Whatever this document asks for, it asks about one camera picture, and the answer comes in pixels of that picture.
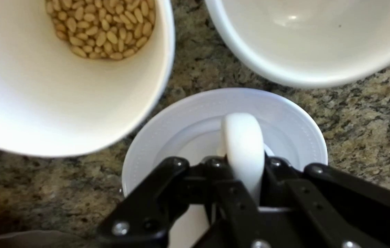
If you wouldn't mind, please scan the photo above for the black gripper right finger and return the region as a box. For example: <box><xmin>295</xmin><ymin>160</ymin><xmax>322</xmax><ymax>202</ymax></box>
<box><xmin>260</xmin><ymin>155</ymin><xmax>390</xmax><ymax>248</ymax></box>

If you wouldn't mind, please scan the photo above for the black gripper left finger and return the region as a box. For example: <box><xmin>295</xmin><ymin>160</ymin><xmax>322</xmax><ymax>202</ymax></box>
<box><xmin>96</xmin><ymin>156</ymin><xmax>260</xmax><ymax>248</ymax></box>

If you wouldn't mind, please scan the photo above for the white measuring cup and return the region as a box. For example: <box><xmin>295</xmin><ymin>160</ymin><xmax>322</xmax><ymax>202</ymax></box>
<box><xmin>120</xmin><ymin>87</ymin><xmax>329</xmax><ymax>248</ymax></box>

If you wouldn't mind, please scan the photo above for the large white bowl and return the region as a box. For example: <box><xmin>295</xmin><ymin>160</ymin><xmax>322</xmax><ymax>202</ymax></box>
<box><xmin>204</xmin><ymin>0</ymin><xmax>390</xmax><ymax>90</ymax></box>

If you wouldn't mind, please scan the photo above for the white paper cup green stripe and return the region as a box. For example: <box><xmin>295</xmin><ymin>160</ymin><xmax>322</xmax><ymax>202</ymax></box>
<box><xmin>0</xmin><ymin>0</ymin><xmax>176</xmax><ymax>159</ymax></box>

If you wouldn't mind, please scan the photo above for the pile of pale seeds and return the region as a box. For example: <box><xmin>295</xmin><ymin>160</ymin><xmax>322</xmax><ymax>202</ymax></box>
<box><xmin>44</xmin><ymin>0</ymin><xmax>157</xmax><ymax>63</ymax></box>

